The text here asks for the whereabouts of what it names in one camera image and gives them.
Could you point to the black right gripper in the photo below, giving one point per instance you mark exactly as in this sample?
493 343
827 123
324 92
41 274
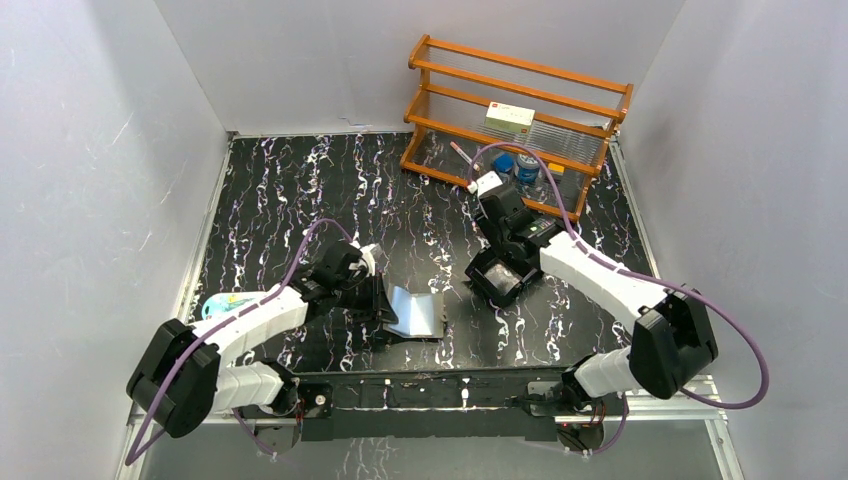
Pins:
488 232

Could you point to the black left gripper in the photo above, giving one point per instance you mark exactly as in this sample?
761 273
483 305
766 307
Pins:
382 299

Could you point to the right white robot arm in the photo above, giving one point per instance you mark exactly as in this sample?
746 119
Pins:
671 335

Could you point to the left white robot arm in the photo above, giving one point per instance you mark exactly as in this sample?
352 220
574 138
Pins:
188 371

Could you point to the black plastic card box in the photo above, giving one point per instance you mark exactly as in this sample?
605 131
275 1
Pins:
497 280

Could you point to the blue white round can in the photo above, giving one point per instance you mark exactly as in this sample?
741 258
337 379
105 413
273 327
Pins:
526 169

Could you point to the blue small cube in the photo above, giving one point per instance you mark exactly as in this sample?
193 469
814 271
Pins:
503 163

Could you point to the yellow black small block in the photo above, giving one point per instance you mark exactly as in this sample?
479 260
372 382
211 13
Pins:
556 170

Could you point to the red white pen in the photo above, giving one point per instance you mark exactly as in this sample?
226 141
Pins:
463 155

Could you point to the orange wooden shelf rack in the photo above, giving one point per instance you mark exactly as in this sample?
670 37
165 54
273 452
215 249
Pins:
544 128

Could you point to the white green carton box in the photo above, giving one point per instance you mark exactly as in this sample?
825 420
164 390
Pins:
509 118

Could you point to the white blue blister pack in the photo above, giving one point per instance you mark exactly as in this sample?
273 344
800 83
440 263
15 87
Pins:
224 302

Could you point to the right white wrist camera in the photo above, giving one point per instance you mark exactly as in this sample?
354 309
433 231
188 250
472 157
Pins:
484 184

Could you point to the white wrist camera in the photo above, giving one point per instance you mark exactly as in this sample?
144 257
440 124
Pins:
369 255
484 184

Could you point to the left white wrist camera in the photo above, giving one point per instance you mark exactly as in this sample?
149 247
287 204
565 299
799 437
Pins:
369 255

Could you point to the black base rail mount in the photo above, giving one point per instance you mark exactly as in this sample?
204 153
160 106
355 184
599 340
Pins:
529 402

